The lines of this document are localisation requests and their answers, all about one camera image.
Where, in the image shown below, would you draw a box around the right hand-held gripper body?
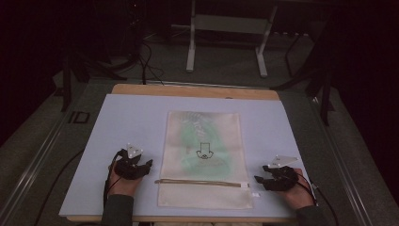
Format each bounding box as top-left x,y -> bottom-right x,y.
263,154 -> 299,192

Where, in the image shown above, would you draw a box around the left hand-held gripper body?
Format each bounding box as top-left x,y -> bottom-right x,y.
114,143 -> 149,181

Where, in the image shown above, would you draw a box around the cream mesh zipper bag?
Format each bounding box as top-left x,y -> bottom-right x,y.
156,109 -> 255,210

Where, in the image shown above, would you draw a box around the person's left hand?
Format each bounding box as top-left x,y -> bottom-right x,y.
107,163 -> 143,198

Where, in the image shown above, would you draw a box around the person's right hand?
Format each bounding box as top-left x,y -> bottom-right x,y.
277,168 -> 315,210

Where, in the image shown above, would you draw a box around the green garment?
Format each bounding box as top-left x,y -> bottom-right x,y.
178,120 -> 233,179

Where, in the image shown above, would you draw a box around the black floor stand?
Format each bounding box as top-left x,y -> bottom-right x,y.
272,18 -> 336,127

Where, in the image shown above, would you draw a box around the white metal stand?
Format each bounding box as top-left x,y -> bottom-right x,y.
185,0 -> 279,78

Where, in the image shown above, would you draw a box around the grey metal floor rail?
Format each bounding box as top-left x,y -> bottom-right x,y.
309,96 -> 379,226
0,107 -> 74,222

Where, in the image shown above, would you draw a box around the black floor cable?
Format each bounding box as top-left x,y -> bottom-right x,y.
33,148 -> 87,226

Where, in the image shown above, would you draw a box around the black floor cables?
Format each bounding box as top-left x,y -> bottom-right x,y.
136,40 -> 166,87

